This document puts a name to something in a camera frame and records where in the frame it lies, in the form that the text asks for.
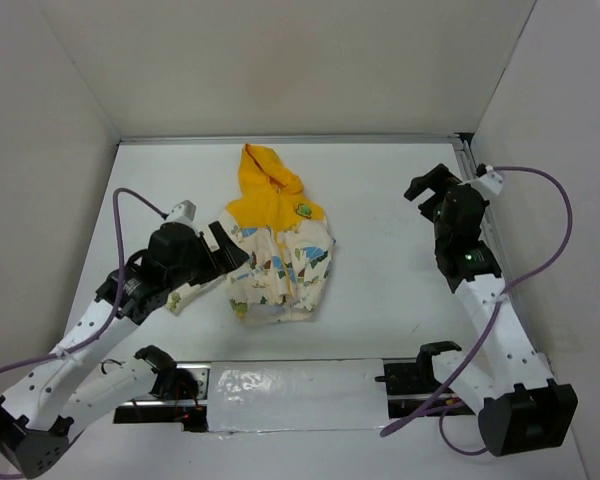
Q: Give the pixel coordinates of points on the white taped front panel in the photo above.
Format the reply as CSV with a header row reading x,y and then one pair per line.
x,y
296,396

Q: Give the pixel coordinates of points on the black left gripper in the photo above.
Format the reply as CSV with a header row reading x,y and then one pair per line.
x,y
230,256

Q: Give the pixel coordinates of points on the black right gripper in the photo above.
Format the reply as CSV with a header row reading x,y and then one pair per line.
x,y
439,179

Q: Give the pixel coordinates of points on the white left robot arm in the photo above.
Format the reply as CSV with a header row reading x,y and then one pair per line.
x,y
42,414

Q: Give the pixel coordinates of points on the yellow and white kids jacket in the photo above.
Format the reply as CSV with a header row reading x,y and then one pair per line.
x,y
286,237

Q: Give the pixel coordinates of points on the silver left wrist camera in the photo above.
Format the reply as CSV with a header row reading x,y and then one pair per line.
x,y
183,213

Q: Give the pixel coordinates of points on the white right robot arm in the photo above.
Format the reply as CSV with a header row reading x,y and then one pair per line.
x,y
519,405

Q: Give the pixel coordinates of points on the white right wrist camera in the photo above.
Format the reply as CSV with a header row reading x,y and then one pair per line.
x,y
487,182

